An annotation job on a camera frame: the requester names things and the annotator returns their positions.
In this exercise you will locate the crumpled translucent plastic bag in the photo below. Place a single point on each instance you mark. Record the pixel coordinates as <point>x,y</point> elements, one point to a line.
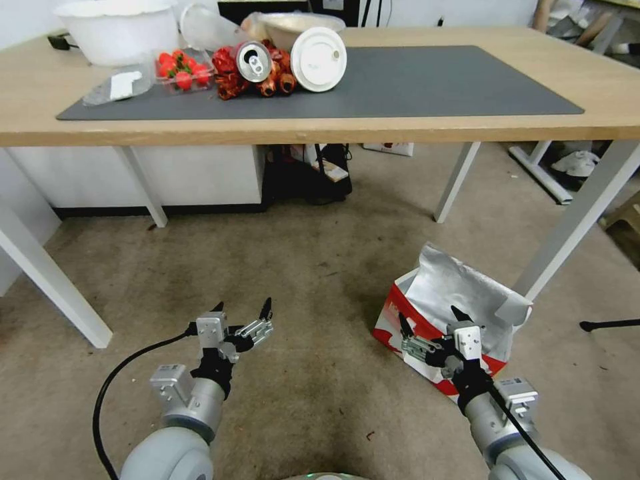
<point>252,24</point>

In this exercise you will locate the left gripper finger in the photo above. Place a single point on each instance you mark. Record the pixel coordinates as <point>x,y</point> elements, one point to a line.
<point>256,331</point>
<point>219,308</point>

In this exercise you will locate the beige paper bowl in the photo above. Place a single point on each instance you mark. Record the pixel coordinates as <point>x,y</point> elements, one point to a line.
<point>290,27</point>

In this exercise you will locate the grey desk mat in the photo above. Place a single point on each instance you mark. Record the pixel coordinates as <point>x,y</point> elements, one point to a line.
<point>400,85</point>

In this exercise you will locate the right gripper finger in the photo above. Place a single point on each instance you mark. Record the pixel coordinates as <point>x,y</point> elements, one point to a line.
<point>461,318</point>
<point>417,347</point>

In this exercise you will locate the wooden table with white legs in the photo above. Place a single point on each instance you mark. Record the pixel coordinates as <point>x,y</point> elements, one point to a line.
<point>320,131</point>

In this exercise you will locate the silver soda can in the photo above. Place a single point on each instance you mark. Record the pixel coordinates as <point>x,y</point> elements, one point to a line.
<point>253,61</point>

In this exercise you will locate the clear plastic bag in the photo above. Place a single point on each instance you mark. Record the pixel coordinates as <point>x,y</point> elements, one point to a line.
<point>100,92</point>

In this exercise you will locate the wooden stool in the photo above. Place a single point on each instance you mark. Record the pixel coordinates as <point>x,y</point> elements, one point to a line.
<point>625,225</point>

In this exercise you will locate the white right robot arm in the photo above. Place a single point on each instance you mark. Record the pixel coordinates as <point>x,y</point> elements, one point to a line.
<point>505,430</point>

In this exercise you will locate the black bag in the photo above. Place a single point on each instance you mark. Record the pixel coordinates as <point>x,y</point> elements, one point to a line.
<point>300,180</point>

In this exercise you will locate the white paper cup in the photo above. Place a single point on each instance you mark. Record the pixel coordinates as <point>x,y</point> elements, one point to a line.
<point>318,59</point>

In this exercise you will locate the white desk frame foot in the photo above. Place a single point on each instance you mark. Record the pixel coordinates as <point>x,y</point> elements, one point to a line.
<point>542,175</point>

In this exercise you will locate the red white foil delivery bag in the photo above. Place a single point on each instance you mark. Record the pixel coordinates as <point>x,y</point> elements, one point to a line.
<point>450,290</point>

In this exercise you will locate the white cabinet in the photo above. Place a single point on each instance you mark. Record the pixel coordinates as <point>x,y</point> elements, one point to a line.
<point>200,175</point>

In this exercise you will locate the white sneaker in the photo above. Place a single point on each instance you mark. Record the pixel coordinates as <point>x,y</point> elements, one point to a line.
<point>577,162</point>

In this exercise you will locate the black chair base leg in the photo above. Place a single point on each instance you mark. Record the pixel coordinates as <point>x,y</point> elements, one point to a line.
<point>610,325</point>

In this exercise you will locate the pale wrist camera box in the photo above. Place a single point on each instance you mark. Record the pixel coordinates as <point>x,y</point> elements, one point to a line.
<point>469,341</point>
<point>212,329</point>

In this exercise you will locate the person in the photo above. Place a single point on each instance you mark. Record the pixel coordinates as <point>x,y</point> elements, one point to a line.
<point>565,20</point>

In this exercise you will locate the large white plastic bowl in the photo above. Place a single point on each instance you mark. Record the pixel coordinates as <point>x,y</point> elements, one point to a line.
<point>120,35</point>

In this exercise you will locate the red white cardboard box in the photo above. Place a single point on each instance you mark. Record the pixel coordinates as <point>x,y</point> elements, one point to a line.
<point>390,148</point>

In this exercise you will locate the dark monitor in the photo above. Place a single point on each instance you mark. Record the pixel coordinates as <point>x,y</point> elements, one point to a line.
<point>280,9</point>

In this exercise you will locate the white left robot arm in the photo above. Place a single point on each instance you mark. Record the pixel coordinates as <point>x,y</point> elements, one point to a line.
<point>175,430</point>

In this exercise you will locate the black power adapter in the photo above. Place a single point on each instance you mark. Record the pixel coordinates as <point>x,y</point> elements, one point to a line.
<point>59,41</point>

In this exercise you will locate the crumpled red wrappers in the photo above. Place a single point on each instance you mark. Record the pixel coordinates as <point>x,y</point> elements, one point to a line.
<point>227,70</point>

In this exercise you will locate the clear plastic strawberry box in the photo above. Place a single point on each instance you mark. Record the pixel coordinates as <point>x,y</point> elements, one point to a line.
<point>172,86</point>

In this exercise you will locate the white robot front shell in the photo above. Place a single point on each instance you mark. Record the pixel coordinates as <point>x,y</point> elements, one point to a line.
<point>325,476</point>

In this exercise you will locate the white paper napkin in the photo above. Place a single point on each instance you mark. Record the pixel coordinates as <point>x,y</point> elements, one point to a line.
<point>124,85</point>

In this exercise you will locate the clear plastic lid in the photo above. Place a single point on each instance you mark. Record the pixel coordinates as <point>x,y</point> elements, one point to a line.
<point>207,27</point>

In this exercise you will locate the red strawberry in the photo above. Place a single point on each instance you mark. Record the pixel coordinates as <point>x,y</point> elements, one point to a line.
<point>201,75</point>
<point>183,81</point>
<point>166,69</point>

